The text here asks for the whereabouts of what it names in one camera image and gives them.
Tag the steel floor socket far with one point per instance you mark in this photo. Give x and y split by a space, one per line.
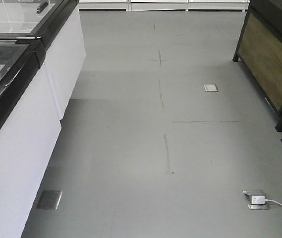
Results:
210 87

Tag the near chest freezer white black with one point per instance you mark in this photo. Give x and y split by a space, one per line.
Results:
29 128

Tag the chest freezer white black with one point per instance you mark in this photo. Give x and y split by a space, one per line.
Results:
57 25
29 128

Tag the steel floor plate left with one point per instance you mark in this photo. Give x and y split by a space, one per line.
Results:
49 200

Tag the far chest freezer white black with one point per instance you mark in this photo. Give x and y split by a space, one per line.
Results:
57 25

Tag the open floor socket box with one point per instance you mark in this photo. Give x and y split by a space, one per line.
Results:
255 207

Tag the white power adapter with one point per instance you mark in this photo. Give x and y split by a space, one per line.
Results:
257 199

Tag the white store shelving unit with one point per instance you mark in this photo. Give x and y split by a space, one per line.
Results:
161 5

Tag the wooden black-framed display stand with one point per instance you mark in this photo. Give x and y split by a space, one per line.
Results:
260 49

